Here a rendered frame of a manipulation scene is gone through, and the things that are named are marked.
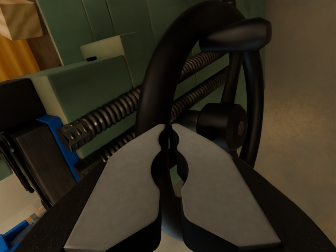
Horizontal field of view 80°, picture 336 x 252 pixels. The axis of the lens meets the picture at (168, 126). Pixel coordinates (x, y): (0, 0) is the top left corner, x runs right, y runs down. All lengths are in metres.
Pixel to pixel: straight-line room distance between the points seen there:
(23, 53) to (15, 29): 0.08
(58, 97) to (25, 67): 0.19
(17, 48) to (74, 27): 0.10
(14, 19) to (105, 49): 0.11
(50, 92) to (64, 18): 0.14
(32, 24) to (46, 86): 0.13
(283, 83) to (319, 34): 0.23
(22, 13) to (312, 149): 1.18
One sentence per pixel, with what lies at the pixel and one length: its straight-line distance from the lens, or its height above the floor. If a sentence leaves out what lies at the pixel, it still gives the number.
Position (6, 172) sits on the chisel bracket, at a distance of 0.43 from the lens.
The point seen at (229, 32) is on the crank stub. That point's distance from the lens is 0.18.
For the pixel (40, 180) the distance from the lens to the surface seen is 0.23.
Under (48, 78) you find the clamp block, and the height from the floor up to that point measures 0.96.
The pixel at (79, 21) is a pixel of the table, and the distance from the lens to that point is 0.34.
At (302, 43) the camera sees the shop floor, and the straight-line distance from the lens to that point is 1.05.
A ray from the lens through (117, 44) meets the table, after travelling 0.26.
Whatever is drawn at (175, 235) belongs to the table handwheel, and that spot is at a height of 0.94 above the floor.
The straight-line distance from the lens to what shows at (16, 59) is 0.39.
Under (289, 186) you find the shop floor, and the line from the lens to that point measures 1.39.
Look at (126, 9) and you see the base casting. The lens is 0.40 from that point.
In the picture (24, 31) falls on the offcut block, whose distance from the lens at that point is 0.33.
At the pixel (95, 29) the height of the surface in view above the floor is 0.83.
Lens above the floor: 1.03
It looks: 41 degrees down
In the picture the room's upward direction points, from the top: 126 degrees counter-clockwise
